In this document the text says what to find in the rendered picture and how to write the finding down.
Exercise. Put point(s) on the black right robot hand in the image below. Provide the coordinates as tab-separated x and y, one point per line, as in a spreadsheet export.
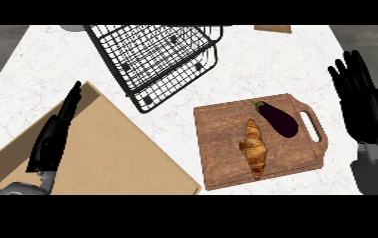
358	108

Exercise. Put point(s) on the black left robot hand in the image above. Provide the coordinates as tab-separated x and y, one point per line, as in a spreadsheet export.
49	138

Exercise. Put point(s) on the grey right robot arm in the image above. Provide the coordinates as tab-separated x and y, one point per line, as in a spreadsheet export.
366	168

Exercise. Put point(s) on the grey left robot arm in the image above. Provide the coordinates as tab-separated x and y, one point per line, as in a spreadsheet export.
30	183

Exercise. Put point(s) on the brown wooden cutting board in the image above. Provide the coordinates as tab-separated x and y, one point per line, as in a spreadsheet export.
259	142

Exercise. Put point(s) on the golden brown croissant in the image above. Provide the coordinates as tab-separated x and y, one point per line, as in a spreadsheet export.
254	148

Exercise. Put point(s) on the tan wooden cabinet door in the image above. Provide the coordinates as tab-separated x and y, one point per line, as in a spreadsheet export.
111	148

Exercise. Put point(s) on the dark purple eggplant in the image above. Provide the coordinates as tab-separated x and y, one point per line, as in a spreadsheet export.
279	119

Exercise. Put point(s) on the small tan wooden block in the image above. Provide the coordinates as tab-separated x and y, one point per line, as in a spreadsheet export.
273	28

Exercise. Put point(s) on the grey round object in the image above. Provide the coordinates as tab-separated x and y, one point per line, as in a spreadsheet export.
73	27

